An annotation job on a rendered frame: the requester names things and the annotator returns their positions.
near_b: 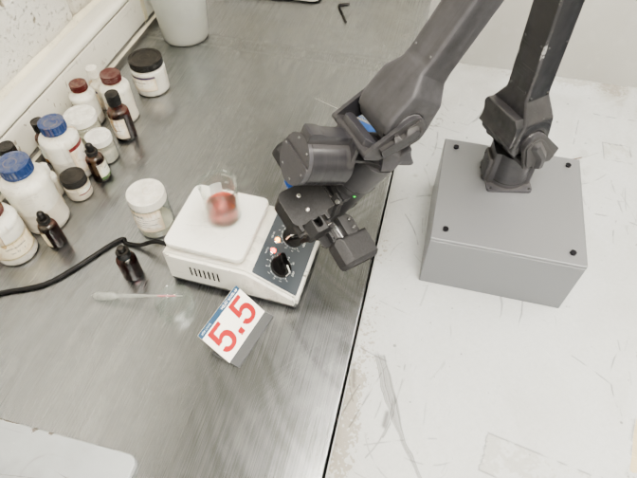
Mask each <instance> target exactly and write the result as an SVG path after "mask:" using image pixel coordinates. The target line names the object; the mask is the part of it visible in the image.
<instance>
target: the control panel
mask: <svg viewBox="0 0 637 478"><path fill-rule="evenodd" d="M285 230H286V227H285V224H284V223H283V221H282V220H281V218H280V217H279V216H278V215H276V217H275V220H274V222H273V224H272V227H271V229H270V231H269V233H268V235H267V237H266V239H265V242H264V245H263V247H262V250H261V252H260V254H259V256H258V259H257V261H256V263H255V266H254V268H253V269H252V272H253V273H254V274H256V275H258V276H260V277H262V278H263V279H265V280H267V281H268V282H270V283H271V284H273V285H276V286H278V287H279V288H281V289H283V290H285V291H287V292H289V293H290V294H292V295H294V296H296V295H297V292H298V290H299V287H300V282H301V280H302V277H303V274H304V271H305V269H306V267H307V264H308V261H309V259H310V256H311V253H312V250H313V248H314V245H315V243H316V241H314V242H312V243H308V242H307V243H302V244H301V245H300V246H298V247H296V248H293V247H290V246H288V245H287V244H286V243H285V241H284V240H283V232H284V231H285ZM276 237H279V238H280V239H281V241H280V242H276V240H275V238H276ZM272 248H274V249H275V250H276V252H275V253H273V252H272V251H271V249H272ZM282 252H284V253H285V255H286V257H287V260H288V261H289V262H290V264H291V267H292V270H291V273H290V274H289V275H288V276H287V277H284V278H282V277H278V276H277V275H275V274H274V273H273V271H272V269H271V261H272V260H273V259H274V258H275V257H277V256H278V255H279V254H281V253H282Z"/></svg>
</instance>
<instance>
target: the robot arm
mask: <svg viewBox="0 0 637 478"><path fill-rule="evenodd" d="M503 1H504V0H441V1H440V3H439V4H438V6H437V7H436V9H435V10H434V12H432V14H431V15H430V17H429V18H428V20H427V22H426V23H425V25H424V26H423V28H422V29H421V31H420V32H419V34H418V35H417V37H416V38H415V40H414V41H413V43H412V44H411V46H410V47H409V48H408V49H407V51H406V52H405V53H404V54H403V55H401V56H399V57H397V58H396V59H394V60H392V61H390V62H388V63H386V64H384V65H383V66H382V68H381V69H380V70H379V71H378V72H377V74H376V75H375V76H374V77H373V79H372V80H371V81H370V82H369V83H368V85H367V86H366V87H365V88H364V89H362V90H361V91H360V92H358V93H357V94H356V95H355V96H353V97H352V98H351V99H350V100H348V101H347V102H346V103H344V104H343V105H342V106H341V107H339V108H338V109H337V110H336V111H335V112H334V113H333V114H332V117H333V119H334V120H335V121H336V123H337V127H331V126H319V125H316V124H313V123H305V124H303V126H302V129H301V131H300V132H297V131H296V132H292V133H291V134H289V135H288V137H287V138H285V139H284V140H283V142H281V143H279V144H278V145H277V146H276V147H275V149H274V150H273V152H272V155H273V157H274V158H275V159H276V161H277V163H278V165H279V166H280V168H281V170H282V176H283V178H284V184H285V185H286V187H287V189H286V190H284V191H282V192H281V193H280V194H279V196H278V199H277V202H276V205H275V211H276V213H277V215H278V216H279V217H280V218H281V220H282V221H283V223H284V224H285V227H286V229H287V230H288V232H290V233H291V234H294V235H298V236H299V238H300V239H301V238H302V239H301V240H300V242H301V243H307V242H308V243H312V242H314V241H319V242H320V244H321V246H322V247H323V248H329V251H330V252H331V254H332V256H333V258H334V259H335V261H336V263H337V265H338V267H339V268H340V269H341V270H342V271H347V270H349V269H351V268H353V267H356V266H358V265H360V264H362V263H364V262H365V261H367V260H369V259H371V258H373V257H374V256H375V255H376V254H377V251H378V248H377V246H376V245H375V243H374V241H373V239H372V237H371V236H370V234H369V233H368V232H367V230H366V229H365V228H363V229H361V230H360V229H359V228H358V226H357V224H356V222H355V220H354V219H353V217H352V216H351V215H349V214H346V213H345V212H346V211H348V210H349V209H351V208H353V207H354V206H355V205H356V204H357V202H358V201H359V200H360V199H361V198H362V197H364V196H365V195H366V194H367V193H370V192H371V191H373V190H374V189H375V186H376V185H377V184H378V183H379V182H381V181H382V180H383V179H384V178H385V177H386V176H387V175H389V174H390V173H391V172H392V171H393V170H394V169H395V168H396V167H397V166H398V165H412V164H413V160H412V157H411V147H410V146H411V144H413V143H415V142H416V141H418V140H419V139H420V138H421V137H422V136H423V134H424V133H425V132H426V130H427V129H428V127H429V126H430V124H431V122H432V121H433V119H434V117H435V116H436V114H437V112H438V111H439V109H440V107H441V103H442V97H443V92H444V86H445V82H446V80H447V78H448V76H449V75H450V73H451V72H452V70H453V69H454V68H455V66H456V65H457V64H458V62H459V61H460V60H461V59H462V57H463V56H464V55H465V53H466V52H467V51H468V49H469V48H470V47H471V45H472V44H473V43H474V41H475V40H476V38H477V37H478V36H479V34H480V33H481V32H482V30H483V29H484V27H485V26H486V25H487V23H488V22H489V20H490V19H491V18H492V16H493V15H494V14H495V12H496V11H497V10H498V8H499V7H500V6H501V4H502V2H503ZM584 2H585V0H534V1H533V4H532V6H531V9H530V13H529V16H528V19H527V23H526V26H525V29H524V31H523V35H522V38H521V41H520V45H519V50H518V53H517V57H516V59H515V62H514V65H513V69H512V72H511V75H510V79H509V82H508V84H507V85H506V86H505V87H504V88H502V89H501V90H500V91H498V92H497V93H496V94H494V95H492V96H488V97H487V98H486V99H485V101H484V109H483V110H482V114H481V115H480V117H479V119H480V120H481V121H482V126H483V127H484V129H485V130H486V133H487V134H488V135H490V136H491V137H492V138H493V141H492V143H491V146H490V147H487V148H486V150H485V152H484V156H483V159H482V160H481V166H480V169H481V174H482V179H483V180H484V184H485V188H486V190H487V191H488V192H490V193H530V192H531V191H532V187H531V183H530V180H531V178H532V175H533V173H534V171H535V169H541V168H542V166H543V164H544V162H546V161H549V160H550V159H551V158H552V157H553V156H554V154H555V153H556V151H557V150H558V147H557V146H556V145H555V144H554V143H553V142H552V141H551V140H550V139H549V138H548V136H549V134H550V130H551V126H552V122H553V118H554V114H553V109H552V105H551V99H550V90H551V87H552V84H553V82H554V79H555V75H556V73H557V70H558V68H559V66H560V63H561V61H562V58H563V56H564V53H565V50H566V48H567V45H568V43H569V41H570V39H571V36H572V33H573V29H574V27H575V24H576V22H577V19H578V16H579V14H580V11H581V10H582V7H583V5H584ZM360 115H363V116H364V117H365V119H366V120H367V121H368V122H369V124H370V125H371V126H372V127H373V129H374V130H375V131H376V132H368V131H367V129H366V128H365V127H364V126H363V124H362V123H361V122H360V121H359V119H358V118H357V117H358V116H360Z"/></svg>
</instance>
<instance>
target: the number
mask: <svg viewBox="0 0 637 478"><path fill-rule="evenodd" d="M260 311H261V309H259V308H258V307H257V306H256V305H255V304H254V303H253V302H252V301H251V300H249V299H248V298H247V297H246V296H245V295H244V294H243V293H242V292H241V291H240V290H239V291H238V292H237V293H236V295H235V296H234V297H233V299H232V300H231V301H230V303H229V304H228V305H227V307H226V308H225V310H224V311H223V312H222V314H221V315H220V316H219V318H218V319H217V320H216V322H215V323H214V325H213V326H212V327H211V329H210V330H209V332H208V333H207V334H206V336H205V337H204V339H205V340H207V341H208V342H209V343H210V344H211V345H212V346H214V347H215V348H216V349H217V350H218V351H219V352H221V353H222V354H223V355H224V356H225V357H226V358H228V357H229V355H230V354H231V353H232V351H233V350H234V348H235V347H236V345H237V344H238V343H239V341H240V340H241V338H242V337H243V335H244V334H245V332H246V331H247V329H248V328H249V326H250V325H251V324H252V323H253V322H254V320H255V319H256V317H257V316H258V314H259V313H260Z"/></svg>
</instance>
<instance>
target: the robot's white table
mask: <svg viewBox="0 0 637 478"><path fill-rule="evenodd" d="M511 72H512V70H508V69H501V68H494V67H487V66H480V65H473V64H460V63H458V64H457V65H456V66H455V68H454V69H453V70H452V72H451V73H450V75H449V76H448V78H447V80H446V82H445V86H444V92H443V97H442V103H441V107H440V109H439V111H438V112H437V114H436V116H435V117H434V119H433V121H432V122H431V124H430V126H429V127H428V129H427V130H426V132H425V133H424V134H423V136H422V137H421V138H420V139H419V140H418V141H416V142H415V143H413V144H411V146H410V147H411V157H412V160H413V164H412V165H398V166H397V167H396V168H395V169H394V170H393V173H392V178H391V185H390V189H389V193H388V198H387V202H386V207H385V210H384V214H383V219H382V223H381V228H380V232H379V235H378V240H377V244H376V246H377V248H378V251H377V254H376V255H375V256H374V257H373V264H372V269H371V273H370V278H369V282H368V285H367V290H366V294H365V299H364V303H363V306H362V311H361V315H360V320H359V324H358V328H357V332H356V336H355V344H354V349H353V353H352V356H351V361H350V365H349V370H348V374H347V377H346V382H345V386H344V391H343V395H342V399H341V403H340V407H339V412H338V416H337V423H336V427H335V432H334V436H333V441H332V445H331V448H330V453H329V457H328V462H327V466H326V470H325V474H324V478H637V87H631V86H623V85H617V84H610V83H598V82H590V81H583V80H577V79H570V78H562V77H555V79H554V82H553V84H552V87H551V90H550V99H551V105H552V109H553V114H554V118H553V122H552V126H551V130H550V134H549V136H548V138H549V139H550V140H551V141H552V142H553V143H554V144H555V145H556V146H557V147H558V150H557V151H556V153H555V154H554V156H560V157H566V158H572V159H578V160H580V171H581V183H582V196H583V209H584V221H585V233H586V246H587V258H588V268H587V269H586V271H585V272H584V273H583V275H582V276H581V278H580V279H579V280H578V282H577V283H576V285H575V286H574V287H573V289H572V291H571V292H570V293H569V295H568V296H567V298H566V299H565V301H564V302H563V303H562V305H561V306H560V307H559V308H556V307H551V306H547V305H542V304H537V303H528V302H524V301H519V300H514V299H509V298H504V297H500V296H495V295H490V294H485V293H481V292H476V291H472V290H467V289H462V288H458V287H453V286H448V285H439V284H435V283H430V282H425V281H420V280H419V276H420V270H421V264H422V258H423V251H424V245H425V240H426V233H427V227H428V216H429V210H430V203H431V197H432V191H433V185H434V181H435V177H436V174H437V170H438V166H439V162H440V158H441V154H442V151H443V147H444V143H445V139H446V138H448V139H455V140H460V141H466V142H472V143H478V144H484V145H490V146H491V143H492V141H493V138H492V137H491V136H490V135H488V134H487V133H486V130H485V129H484V127H483V126H482V121H481V120H480V119H479V117H480V115H481V114H482V110H483V109H484V101H485V99H486V98H487V97H488V96H492V95H494V94H496V93H497V92H498V91H500V90H501V89H502V88H504V87H505V86H506V85H507V84H508V82H509V79H510V75H511Z"/></svg>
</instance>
